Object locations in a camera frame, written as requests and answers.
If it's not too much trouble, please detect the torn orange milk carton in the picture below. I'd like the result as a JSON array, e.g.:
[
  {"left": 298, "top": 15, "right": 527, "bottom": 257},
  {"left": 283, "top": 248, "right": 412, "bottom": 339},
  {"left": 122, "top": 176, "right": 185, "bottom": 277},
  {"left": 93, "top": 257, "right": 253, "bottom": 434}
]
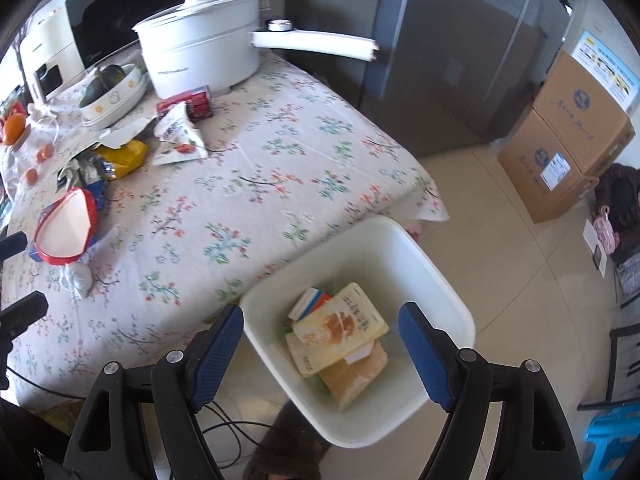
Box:
[{"left": 286, "top": 286, "right": 391, "bottom": 413}]

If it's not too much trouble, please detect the yellow bread bag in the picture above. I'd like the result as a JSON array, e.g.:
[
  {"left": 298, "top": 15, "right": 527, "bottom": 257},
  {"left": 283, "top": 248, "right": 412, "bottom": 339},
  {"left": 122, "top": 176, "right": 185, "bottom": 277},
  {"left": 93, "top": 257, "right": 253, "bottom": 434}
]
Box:
[{"left": 290, "top": 282, "right": 390, "bottom": 373}]

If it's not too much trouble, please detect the white trash bin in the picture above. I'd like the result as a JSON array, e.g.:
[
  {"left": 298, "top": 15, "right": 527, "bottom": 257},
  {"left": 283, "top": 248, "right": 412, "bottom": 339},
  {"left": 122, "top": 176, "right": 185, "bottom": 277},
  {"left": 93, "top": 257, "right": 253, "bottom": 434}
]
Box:
[{"left": 240, "top": 217, "right": 476, "bottom": 448}]

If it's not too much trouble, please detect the crumpled white tissue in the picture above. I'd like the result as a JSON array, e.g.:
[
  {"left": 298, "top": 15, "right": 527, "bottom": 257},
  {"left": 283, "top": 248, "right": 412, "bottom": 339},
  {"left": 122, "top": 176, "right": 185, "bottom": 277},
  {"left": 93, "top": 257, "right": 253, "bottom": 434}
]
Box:
[{"left": 60, "top": 261, "right": 93, "bottom": 299}]

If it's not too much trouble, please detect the blue plastic stool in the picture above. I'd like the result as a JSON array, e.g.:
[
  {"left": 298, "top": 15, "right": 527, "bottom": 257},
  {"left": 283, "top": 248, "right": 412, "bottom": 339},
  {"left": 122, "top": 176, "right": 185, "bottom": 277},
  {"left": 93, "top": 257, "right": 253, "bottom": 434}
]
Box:
[{"left": 584, "top": 403, "right": 639, "bottom": 479}]

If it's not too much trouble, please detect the floral tablecloth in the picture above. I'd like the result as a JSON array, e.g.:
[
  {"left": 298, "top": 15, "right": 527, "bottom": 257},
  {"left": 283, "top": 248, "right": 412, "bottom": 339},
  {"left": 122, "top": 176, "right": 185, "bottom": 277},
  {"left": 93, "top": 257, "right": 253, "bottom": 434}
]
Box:
[{"left": 1, "top": 53, "right": 448, "bottom": 412}]

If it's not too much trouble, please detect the large orange fruit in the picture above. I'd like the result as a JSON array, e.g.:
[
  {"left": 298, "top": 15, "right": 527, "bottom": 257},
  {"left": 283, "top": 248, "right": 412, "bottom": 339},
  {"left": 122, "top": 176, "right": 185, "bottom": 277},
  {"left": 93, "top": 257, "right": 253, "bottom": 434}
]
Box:
[{"left": 2, "top": 113, "right": 26, "bottom": 145}]

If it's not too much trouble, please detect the yellow snack wrapper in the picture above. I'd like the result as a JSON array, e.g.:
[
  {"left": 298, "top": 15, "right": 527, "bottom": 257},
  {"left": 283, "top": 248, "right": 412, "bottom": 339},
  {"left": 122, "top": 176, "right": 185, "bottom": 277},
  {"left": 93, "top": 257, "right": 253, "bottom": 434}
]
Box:
[{"left": 94, "top": 139, "right": 149, "bottom": 180}]

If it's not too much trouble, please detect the torn white cardboard piece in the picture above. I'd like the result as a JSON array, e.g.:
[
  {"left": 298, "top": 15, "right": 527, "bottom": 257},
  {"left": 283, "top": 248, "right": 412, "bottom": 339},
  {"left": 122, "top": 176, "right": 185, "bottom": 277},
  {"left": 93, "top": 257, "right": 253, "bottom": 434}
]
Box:
[{"left": 64, "top": 117, "right": 156, "bottom": 162}]

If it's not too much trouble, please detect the white ceramic bowl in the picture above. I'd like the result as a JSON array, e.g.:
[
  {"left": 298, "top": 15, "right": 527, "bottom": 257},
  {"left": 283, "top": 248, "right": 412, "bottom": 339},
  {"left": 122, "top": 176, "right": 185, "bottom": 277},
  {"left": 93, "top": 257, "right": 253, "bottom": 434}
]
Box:
[{"left": 80, "top": 63, "right": 149, "bottom": 131}]

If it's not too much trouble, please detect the dark fuzzy slipper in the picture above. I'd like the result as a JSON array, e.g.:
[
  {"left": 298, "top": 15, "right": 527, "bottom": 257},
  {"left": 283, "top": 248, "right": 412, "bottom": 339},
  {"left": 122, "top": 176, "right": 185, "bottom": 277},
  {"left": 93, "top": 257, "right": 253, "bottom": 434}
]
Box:
[{"left": 243, "top": 401, "right": 332, "bottom": 480}]

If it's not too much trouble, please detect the green pumpkin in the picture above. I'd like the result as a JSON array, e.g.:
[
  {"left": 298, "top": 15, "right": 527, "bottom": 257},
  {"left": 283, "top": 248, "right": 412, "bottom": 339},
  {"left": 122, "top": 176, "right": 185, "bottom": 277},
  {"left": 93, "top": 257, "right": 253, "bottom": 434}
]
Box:
[{"left": 79, "top": 64, "right": 126, "bottom": 107}]

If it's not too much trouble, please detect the white strawberry snack wrapper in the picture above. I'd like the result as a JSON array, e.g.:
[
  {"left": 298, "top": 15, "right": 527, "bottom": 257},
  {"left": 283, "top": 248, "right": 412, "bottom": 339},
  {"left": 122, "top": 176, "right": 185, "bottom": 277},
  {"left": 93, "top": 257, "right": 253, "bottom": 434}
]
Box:
[{"left": 152, "top": 102, "right": 207, "bottom": 166}]

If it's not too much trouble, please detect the red soda can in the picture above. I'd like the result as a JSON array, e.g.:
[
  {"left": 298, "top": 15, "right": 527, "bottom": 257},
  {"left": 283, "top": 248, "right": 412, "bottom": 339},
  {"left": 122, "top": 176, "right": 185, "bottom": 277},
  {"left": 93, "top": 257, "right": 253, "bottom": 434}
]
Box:
[{"left": 155, "top": 86, "right": 214, "bottom": 122}]

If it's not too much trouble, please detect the black microwave oven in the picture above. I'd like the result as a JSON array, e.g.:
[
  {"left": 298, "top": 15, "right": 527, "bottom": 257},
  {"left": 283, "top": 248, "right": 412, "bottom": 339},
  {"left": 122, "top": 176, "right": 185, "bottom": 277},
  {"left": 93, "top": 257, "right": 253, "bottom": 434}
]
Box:
[{"left": 20, "top": 0, "right": 182, "bottom": 102}]

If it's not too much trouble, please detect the large cardboard box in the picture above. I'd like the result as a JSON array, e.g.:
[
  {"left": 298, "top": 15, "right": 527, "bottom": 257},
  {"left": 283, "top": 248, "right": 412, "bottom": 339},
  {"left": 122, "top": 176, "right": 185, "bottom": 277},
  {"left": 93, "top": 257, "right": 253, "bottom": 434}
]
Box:
[{"left": 498, "top": 110, "right": 598, "bottom": 224}]

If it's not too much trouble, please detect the dark bag on floor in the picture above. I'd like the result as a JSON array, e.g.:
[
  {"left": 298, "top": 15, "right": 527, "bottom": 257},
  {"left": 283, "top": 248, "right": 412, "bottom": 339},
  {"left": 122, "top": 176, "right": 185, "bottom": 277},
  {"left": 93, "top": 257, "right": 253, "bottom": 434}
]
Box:
[{"left": 594, "top": 164, "right": 639, "bottom": 264}]

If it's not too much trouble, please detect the white electric cooking pot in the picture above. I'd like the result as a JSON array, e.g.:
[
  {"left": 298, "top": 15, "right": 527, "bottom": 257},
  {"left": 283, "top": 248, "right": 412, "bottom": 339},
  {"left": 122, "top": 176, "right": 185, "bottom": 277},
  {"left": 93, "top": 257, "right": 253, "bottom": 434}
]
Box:
[{"left": 134, "top": 0, "right": 378, "bottom": 99}]

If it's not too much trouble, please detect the small cardboard box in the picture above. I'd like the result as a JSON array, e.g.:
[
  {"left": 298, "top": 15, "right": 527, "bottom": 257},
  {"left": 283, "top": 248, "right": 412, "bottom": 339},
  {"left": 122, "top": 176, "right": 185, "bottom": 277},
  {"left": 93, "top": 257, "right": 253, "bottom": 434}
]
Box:
[{"left": 533, "top": 52, "right": 634, "bottom": 177}]

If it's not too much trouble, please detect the grey refrigerator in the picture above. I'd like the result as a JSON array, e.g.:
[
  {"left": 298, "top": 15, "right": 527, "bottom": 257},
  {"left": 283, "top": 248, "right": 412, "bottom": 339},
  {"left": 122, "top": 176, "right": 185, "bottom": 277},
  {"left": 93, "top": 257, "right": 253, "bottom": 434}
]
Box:
[{"left": 284, "top": 0, "right": 577, "bottom": 156}]

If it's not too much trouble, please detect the black cable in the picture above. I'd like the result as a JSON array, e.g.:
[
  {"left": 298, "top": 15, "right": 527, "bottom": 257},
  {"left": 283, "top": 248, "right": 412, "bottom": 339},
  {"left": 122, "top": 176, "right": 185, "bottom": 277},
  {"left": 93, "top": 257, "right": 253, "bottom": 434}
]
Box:
[{"left": 4, "top": 364, "right": 274, "bottom": 466}]

